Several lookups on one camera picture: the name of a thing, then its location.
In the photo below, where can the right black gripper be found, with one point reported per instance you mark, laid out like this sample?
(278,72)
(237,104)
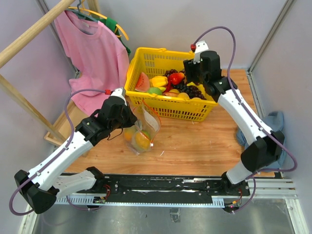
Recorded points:
(190,66)

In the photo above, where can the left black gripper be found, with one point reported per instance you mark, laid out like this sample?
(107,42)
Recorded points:
(131,117)

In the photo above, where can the green orange mango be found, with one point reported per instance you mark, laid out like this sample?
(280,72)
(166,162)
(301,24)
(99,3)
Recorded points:
(129,133)

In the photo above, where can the clear zip top bag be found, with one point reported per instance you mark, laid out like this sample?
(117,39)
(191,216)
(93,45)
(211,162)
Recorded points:
(147,120)

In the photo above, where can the peach fruit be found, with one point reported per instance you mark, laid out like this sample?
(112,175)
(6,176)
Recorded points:
(183,96)

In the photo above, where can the yellow lemon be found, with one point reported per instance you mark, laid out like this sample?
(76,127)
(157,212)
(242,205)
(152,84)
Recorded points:
(142,140)

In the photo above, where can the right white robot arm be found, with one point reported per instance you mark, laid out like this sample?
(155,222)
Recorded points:
(264,144)

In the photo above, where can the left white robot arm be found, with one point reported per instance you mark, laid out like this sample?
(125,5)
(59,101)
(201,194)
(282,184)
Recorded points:
(42,185)

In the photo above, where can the dark grapes bunch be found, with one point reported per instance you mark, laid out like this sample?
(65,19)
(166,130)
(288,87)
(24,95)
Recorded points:
(192,90)

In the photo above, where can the red bell pepper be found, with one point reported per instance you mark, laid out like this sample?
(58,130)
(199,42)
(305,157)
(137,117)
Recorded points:
(176,78)

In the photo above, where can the watermelon slice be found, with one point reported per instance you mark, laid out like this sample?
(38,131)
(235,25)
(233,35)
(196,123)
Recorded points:
(143,83)

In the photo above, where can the green guava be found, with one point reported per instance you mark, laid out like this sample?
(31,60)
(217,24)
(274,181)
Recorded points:
(154,90)

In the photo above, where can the yellow bell pepper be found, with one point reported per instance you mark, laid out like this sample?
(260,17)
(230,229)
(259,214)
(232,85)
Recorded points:
(159,81)

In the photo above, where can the pink t-shirt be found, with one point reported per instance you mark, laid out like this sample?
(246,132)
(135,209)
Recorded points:
(100,56)

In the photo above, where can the yellow plastic basket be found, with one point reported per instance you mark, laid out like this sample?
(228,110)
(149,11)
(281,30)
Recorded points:
(155,62)

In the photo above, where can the wooden clothes rack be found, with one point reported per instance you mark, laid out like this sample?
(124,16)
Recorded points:
(40,72)

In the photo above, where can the green garment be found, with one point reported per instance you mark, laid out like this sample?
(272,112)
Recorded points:
(112,25)

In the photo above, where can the yellow clothes hanger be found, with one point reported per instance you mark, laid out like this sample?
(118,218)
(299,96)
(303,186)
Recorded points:
(90,10)

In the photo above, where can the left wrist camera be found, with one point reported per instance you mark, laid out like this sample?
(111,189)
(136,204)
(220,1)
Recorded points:
(118,92)

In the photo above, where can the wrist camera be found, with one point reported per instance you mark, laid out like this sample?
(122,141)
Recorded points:
(118,92)
(197,49)

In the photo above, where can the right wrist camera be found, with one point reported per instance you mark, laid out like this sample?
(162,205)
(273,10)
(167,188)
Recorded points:
(197,49)

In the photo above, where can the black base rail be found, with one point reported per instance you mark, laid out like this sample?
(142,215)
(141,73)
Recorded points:
(164,189)

